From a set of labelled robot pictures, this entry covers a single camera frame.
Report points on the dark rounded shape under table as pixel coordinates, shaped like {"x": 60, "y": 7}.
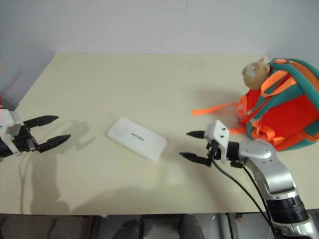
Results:
{"x": 130, "y": 227}

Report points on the white rectangular pouch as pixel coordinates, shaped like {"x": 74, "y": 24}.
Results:
{"x": 137, "y": 139}

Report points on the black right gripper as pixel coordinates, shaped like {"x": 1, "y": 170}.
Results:
{"x": 214, "y": 152}

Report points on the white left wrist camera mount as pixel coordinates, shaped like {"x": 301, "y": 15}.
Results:
{"x": 10, "y": 124}

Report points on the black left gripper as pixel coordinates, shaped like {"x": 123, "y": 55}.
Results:
{"x": 25, "y": 140}

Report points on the tan plush toy pendant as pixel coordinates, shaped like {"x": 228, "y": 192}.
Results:
{"x": 255, "y": 73}

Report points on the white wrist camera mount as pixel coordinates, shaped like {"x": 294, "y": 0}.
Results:
{"x": 218, "y": 134}
{"x": 10, "y": 124}

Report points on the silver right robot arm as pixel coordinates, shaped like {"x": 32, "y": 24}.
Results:
{"x": 271, "y": 174}

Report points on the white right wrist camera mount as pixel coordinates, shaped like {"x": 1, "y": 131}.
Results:
{"x": 218, "y": 134}

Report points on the orange and green backpack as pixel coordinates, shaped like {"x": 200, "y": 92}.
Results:
{"x": 286, "y": 109}

